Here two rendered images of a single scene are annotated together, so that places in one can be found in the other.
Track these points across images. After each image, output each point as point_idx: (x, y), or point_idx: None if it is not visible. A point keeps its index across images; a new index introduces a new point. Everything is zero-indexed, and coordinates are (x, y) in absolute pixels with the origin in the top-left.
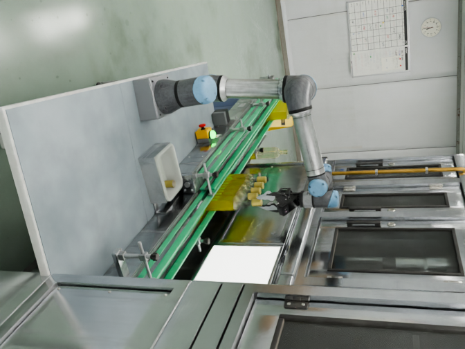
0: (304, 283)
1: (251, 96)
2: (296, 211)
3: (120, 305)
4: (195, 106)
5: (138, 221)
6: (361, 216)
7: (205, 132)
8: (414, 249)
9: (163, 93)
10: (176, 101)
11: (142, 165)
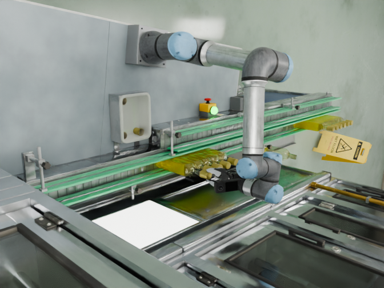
0: (186, 260)
1: (226, 64)
2: (248, 202)
3: None
4: (209, 81)
5: (87, 148)
6: (309, 230)
7: (207, 106)
8: (336, 282)
9: (146, 40)
10: (154, 50)
11: (111, 102)
